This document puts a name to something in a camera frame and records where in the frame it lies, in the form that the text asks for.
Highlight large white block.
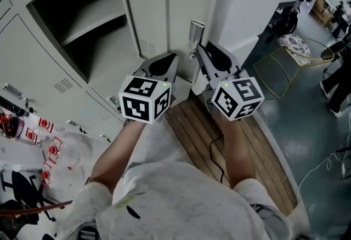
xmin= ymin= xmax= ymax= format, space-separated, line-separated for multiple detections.
xmin=210 ymin=0 xmax=299 ymax=62

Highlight person's right forearm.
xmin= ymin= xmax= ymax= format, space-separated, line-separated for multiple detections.
xmin=216 ymin=114 xmax=257 ymax=191

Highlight grey metal locker cabinet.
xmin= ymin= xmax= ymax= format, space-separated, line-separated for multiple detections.
xmin=0 ymin=0 xmax=143 ymax=143

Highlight black office chair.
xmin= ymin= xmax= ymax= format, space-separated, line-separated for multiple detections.
xmin=0 ymin=170 xmax=65 ymax=236

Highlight silver door handle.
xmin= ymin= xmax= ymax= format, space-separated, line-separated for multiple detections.
xmin=187 ymin=20 xmax=206 ymax=62

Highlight grey metal locker door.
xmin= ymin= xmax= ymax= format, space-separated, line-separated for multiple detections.
xmin=113 ymin=0 xmax=227 ymax=92

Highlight wooden slat platform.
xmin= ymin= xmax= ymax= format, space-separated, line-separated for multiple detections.
xmin=163 ymin=93 xmax=299 ymax=218

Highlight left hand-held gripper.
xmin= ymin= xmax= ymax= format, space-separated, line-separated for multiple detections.
xmin=118 ymin=52 xmax=180 ymax=125

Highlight red white packet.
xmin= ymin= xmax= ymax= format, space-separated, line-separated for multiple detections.
xmin=41 ymin=162 xmax=53 ymax=188
xmin=38 ymin=117 xmax=54 ymax=134
xmin=47 ymin=136 xmax=64 ymax=165
xmin=25 ymin=127 xmax=38 ymax=146

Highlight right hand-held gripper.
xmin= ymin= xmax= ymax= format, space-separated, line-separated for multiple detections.
xmin=196 ymin=41 xmax=265 ymax=122

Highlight person's white t-shirt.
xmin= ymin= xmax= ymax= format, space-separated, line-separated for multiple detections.
xmin=56 ymin=161 xmax=292 ymax=240

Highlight white cable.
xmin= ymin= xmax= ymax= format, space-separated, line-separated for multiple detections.
xmin=295 ymin=112 xmax=351 ymax=198

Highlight person's left forearm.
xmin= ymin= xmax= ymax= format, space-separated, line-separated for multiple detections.
xmin=88 ymin=119 xmax=146 ymax=196

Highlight yellow wire chair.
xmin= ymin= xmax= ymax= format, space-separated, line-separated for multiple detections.
xmin=252 ymin=35 xmax=341 ymax=99

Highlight wooden cabinet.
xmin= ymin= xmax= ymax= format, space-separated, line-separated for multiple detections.
xmin=312 ymin=0 xmax=335 ymax=26

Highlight black cable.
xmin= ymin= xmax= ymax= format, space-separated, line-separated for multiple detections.
xmin=209 ymin=135 xmax=230 ymax=184

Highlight black bag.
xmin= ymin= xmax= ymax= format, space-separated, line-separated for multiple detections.
xmin=273 ymin=10 xmax=299 ymax=37

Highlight patterned round cushion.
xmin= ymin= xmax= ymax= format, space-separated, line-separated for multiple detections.
xmin=276 ymin=33 xmax=312 ymax=67

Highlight orange cable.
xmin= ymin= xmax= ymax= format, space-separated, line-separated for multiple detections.
xmin=0 ymin=198 xmax=75 ymax=218

